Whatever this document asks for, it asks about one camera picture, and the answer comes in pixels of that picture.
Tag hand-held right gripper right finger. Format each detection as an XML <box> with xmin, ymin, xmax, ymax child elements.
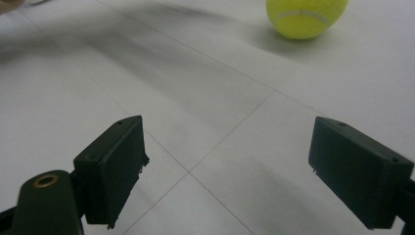
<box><xmin>307</xmin><ymin>116</ymin><xmax>415</xmax><ymax>230</ymax></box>

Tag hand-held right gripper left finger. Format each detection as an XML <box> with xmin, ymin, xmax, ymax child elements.
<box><xmin>69</xmin><ymin>115</ymin><xmax>151</xmax><ymax>230</ymax></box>

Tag yellow tennis ball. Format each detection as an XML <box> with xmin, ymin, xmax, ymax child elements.
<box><xmin>265</xmin><ymin>0</ymin><xmax>350</xmax><ymax>41</ymax></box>

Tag beige object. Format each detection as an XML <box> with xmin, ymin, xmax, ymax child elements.
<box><xmin>0</xmin><ymin>0</ymin><xmax>25</xmax><ymax>15</ymax></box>

